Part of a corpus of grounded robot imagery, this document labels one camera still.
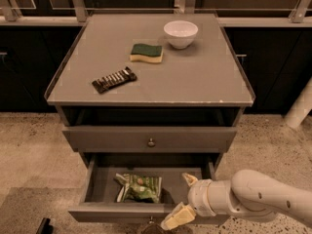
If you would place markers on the round brass top knob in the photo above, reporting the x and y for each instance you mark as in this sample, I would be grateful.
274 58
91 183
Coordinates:
151 142

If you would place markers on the green yellow sponge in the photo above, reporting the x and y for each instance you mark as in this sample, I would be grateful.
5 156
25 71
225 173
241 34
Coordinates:
146 53

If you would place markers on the grey top drawer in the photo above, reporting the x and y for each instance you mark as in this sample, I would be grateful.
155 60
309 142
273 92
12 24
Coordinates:
128 139

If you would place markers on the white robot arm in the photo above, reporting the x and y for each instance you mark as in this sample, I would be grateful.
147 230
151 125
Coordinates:
248 195

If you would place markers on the grey open middle drawer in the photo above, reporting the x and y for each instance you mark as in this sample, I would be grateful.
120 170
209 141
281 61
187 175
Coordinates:
98 203

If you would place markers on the grey drawer cabinet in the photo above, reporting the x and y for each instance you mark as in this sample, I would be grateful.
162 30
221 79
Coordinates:
200 86

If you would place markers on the brass middle drawer knob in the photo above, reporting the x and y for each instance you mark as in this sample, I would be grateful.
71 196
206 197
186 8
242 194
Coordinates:
152 228

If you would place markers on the green jalapeno chip bag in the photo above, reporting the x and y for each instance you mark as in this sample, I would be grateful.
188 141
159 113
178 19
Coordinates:
139 188

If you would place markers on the black object on floor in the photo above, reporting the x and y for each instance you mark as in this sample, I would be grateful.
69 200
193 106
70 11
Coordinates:
45 227

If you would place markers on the white ceramic bowl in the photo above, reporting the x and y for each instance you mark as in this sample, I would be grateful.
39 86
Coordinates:
180 33

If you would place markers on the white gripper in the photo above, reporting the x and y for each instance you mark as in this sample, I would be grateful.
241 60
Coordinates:
197 196

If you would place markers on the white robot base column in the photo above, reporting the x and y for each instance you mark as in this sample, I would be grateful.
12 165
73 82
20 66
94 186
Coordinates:
301 107

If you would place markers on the dark striped snack bar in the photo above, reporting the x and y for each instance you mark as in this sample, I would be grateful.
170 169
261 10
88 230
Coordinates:
116 79

